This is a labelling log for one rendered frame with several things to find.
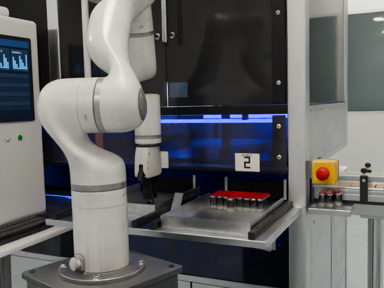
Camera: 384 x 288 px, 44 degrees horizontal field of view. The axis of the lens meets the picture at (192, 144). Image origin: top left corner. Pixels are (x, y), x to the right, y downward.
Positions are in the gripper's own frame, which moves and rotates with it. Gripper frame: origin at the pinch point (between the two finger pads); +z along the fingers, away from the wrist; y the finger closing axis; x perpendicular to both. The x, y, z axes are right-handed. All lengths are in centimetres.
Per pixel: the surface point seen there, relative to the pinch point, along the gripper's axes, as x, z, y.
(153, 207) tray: 5.0, 3.2, 6.9
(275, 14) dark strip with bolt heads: 37, -55, -20
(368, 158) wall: 25, 49, -479
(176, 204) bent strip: 9.5, 3.2, 0.3
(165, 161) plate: -4.3, -7.3, -19.1
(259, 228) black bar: 41.6, 3.8, 16.5
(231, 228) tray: 34.5, 4.0, 17.9
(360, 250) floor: 38, 96, -266
